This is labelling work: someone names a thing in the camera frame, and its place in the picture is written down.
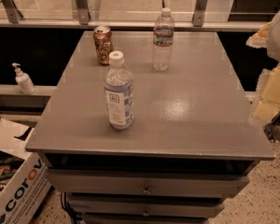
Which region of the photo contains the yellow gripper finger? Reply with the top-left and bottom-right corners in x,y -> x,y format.
251,63 -> 280,122
245,22 -> 271,49

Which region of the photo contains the clear water bottle red label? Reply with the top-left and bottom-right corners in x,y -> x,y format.
152,7 -> 175,72

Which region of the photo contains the brown soda can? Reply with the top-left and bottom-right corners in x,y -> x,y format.
93,26 -> 114,65

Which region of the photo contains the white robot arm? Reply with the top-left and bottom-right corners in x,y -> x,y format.
246,10 -> 280,123

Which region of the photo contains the white pump dispenser bottle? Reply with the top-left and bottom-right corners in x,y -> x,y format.
12,63 -> 35,94

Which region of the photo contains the metal railing frame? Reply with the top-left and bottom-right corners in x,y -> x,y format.
0,0 -> 265,32

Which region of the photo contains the blue label water bottle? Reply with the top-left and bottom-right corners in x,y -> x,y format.
104,51 -> 133,130

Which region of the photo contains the white corov cardboard box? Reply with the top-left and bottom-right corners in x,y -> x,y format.
0,119 -> 51,224

